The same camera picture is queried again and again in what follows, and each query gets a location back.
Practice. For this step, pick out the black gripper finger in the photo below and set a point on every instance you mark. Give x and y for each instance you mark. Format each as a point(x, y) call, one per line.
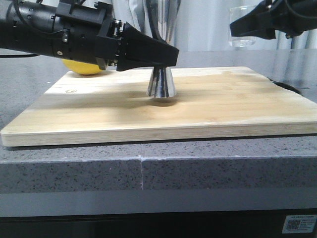
point(139, 50)

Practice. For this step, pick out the steel double jigger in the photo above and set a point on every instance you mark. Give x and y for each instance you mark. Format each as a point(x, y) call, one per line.
point(162, 15)

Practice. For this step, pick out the white QR code label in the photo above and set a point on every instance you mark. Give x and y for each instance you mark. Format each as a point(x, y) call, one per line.
point(299, 224)

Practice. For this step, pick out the wooden cutting board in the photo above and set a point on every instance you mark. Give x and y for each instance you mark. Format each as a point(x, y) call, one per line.
point(113, 107)

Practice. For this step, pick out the small glass measuring beaker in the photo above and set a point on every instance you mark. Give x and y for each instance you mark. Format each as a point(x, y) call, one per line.
point(234, 14)

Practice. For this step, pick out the yellow lemon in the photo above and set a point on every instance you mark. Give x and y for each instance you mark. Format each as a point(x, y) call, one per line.
point(82, 68)

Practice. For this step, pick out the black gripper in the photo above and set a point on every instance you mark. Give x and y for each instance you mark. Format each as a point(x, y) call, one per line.
point(293, 17)
point(68, 31)

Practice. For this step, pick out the grey curtain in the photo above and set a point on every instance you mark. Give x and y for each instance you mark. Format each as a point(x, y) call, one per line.
point(203, 25)

